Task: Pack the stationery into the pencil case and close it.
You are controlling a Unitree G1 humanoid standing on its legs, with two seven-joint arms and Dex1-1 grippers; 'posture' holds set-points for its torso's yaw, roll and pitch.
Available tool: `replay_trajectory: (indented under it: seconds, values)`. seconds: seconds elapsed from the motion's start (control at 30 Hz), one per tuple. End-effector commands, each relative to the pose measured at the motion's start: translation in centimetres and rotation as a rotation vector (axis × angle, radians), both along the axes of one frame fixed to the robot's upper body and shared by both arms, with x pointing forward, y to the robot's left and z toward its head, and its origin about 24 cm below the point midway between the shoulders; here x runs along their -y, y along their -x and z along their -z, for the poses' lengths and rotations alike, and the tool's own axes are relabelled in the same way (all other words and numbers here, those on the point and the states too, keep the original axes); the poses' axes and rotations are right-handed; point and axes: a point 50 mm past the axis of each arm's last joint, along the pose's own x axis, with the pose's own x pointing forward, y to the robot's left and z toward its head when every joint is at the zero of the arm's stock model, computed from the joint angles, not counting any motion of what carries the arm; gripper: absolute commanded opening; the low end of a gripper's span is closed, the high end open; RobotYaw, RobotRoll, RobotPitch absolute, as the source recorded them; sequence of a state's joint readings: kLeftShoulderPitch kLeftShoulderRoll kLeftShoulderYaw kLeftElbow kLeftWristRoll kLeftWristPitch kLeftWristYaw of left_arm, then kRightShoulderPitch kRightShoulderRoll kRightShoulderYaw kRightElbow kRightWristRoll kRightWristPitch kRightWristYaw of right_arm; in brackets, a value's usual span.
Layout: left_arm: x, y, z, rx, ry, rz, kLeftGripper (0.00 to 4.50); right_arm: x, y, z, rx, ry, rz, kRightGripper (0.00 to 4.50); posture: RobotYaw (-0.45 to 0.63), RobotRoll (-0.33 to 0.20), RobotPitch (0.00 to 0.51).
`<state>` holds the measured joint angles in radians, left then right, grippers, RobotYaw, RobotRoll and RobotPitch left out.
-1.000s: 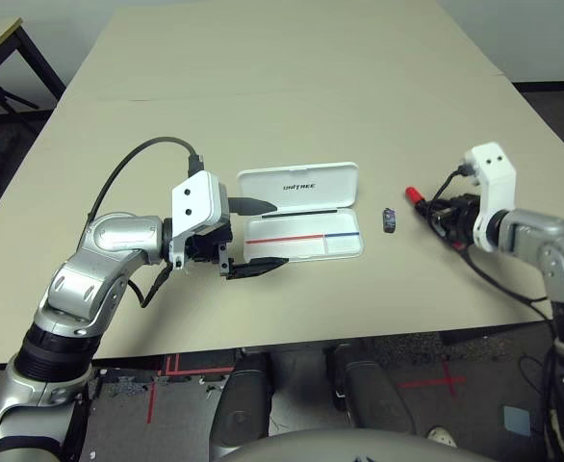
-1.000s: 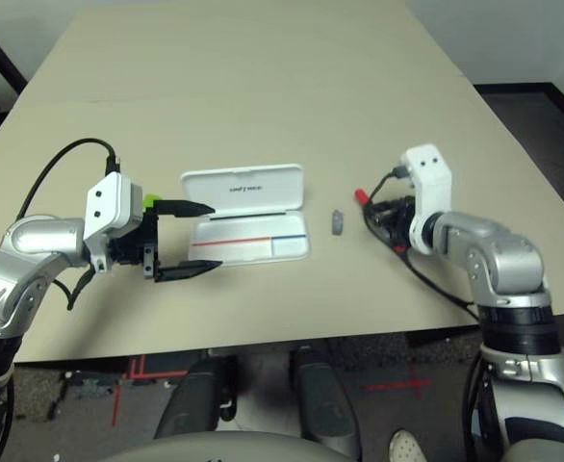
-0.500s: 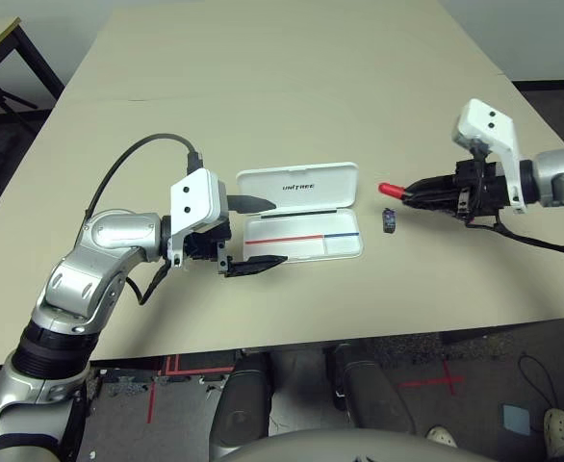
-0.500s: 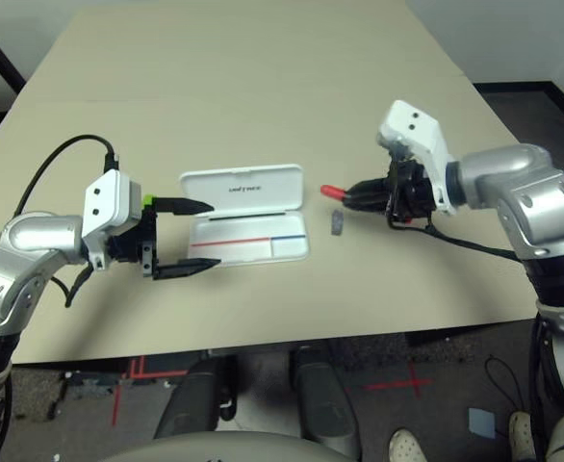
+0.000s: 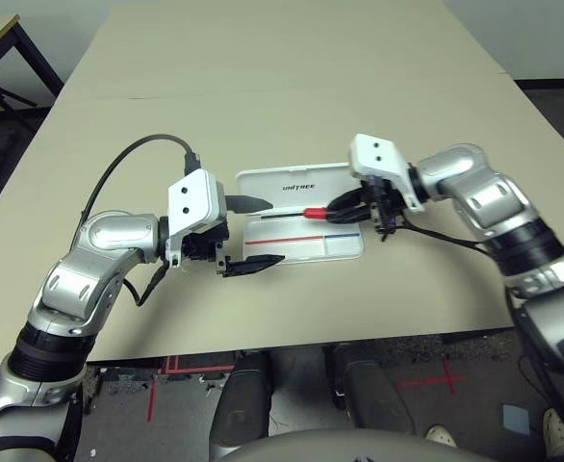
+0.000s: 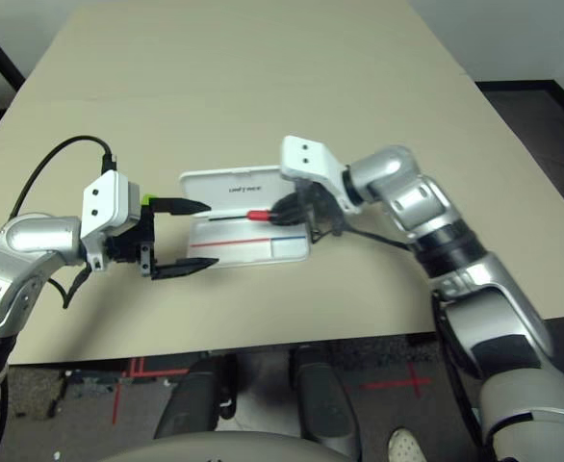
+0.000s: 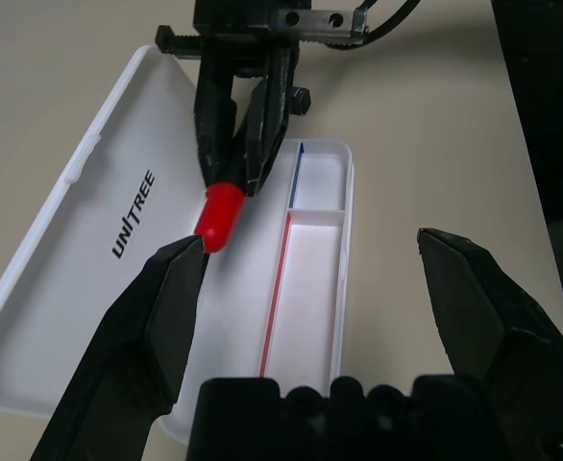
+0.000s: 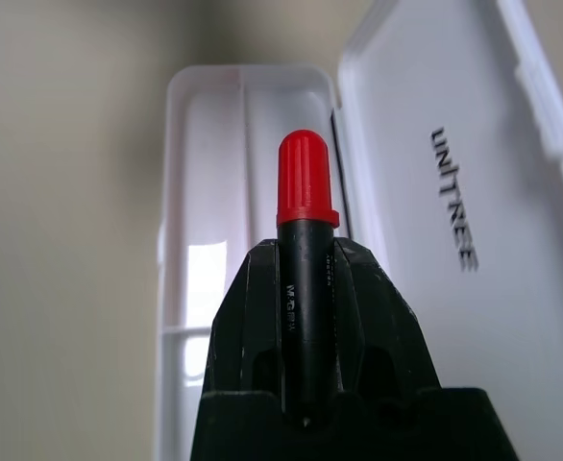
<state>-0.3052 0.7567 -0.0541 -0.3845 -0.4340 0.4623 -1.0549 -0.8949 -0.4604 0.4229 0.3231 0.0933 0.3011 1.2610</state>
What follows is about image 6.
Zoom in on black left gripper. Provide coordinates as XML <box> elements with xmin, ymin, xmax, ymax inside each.
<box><xmin>107</xmin><ymin>196</ymin><xmax>220</xmax><ymax>281</ymax></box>

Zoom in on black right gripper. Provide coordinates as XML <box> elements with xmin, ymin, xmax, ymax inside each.
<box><xmin>269</xmin><ymin>180</ymin><xmax>346</xmax><ymax>242</ymax></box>

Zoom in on red and black marker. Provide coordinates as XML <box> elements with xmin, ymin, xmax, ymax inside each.
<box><xmin>245</xmin><ymin>208</ymin><xmax>283</xmax><ymax>223</ymax></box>

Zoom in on white plastic pencil case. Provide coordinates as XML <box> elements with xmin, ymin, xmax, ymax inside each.
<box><xmin>178</xmin><ymin>165</ymin><xmax>311</xmax><ymax>267</ymax></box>

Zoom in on red floor tape lines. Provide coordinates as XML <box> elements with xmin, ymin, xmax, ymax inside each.
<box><xmin>111</xmin><ymin>356</ymin><xmax>190</xmax><ymax>424</ymax></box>

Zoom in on dark grey robot left leg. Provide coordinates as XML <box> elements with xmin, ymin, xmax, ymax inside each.
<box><xmin>154</xmin><ymin>355</ymin><xmax>238</xmax><ymax>439</ymax></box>

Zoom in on dark grey robot leg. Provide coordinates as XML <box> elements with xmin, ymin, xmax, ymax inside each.
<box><xmin>154</xmin><ymin>355</ymin><xmax>238</xmax><ymax>439</ymax></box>
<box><xmin>289</xmin><ymin>345</ymin><xmax>360</xmax><ymax>456</ymax></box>

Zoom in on dark grey robot right leg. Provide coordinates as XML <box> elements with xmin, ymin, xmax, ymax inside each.
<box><xmin>289</xmin><ymin>345</ymin><xmax>360</xmax><ymax>456</ymax></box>

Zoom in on grey robot torso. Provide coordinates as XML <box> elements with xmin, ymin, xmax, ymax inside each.
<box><xmin>98</xmin><ymin>429</ymin><xmax>355</xmax><ymax>462</ymax></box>

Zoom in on white bystander shoe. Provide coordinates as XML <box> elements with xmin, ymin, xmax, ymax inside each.
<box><xmin>388</xmin><ymin>427</ymin><xmax>430</xmax><ymax>462</ymax></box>

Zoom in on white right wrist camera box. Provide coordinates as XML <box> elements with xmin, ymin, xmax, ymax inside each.
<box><xmin>279</xmin><ymin>135</ymin><xmax>360</xmax><ymax>216</ymax></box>

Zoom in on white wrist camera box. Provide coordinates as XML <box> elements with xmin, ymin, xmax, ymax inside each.
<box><xmin>79</xmin><ymin>170</ymin><xmax>143</xmax><ymax>275</ymax></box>
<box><xmin>279</xmin><ymin>135</ymin><xmax>360</xmax><ymax>216</ymax></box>

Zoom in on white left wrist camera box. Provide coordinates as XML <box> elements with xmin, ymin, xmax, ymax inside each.
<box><xmin>79</xmin><ymin>170</ymin><xmax>143</xmax><ymax>275</ymax></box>

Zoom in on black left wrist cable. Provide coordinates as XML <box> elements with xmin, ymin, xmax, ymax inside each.
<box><xmin>10</xmin><ymin>136</ymin><xmax>119</xmax><ymax>312</ymax></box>

